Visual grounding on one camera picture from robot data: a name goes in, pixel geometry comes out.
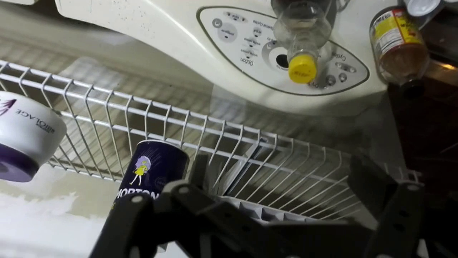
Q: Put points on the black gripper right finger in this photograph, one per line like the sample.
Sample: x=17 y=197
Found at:
x=395 y=223

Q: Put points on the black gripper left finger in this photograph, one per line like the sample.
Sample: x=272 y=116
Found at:
x=143 y=223

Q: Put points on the dark blue salt container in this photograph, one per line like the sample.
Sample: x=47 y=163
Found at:
x=152 y=172

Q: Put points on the white jar purple lid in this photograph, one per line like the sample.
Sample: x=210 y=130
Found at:
x=28 y=133

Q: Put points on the amber bottle yellow label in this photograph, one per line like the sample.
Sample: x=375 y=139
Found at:
x=398 y=43

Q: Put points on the cream washing machine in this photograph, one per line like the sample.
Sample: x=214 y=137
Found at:
x=166 y=28

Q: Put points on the clear bottle yellow cap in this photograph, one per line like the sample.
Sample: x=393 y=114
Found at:
x=300 y=28

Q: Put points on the dark bottle white cap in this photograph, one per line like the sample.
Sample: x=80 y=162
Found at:
x=422 y=5

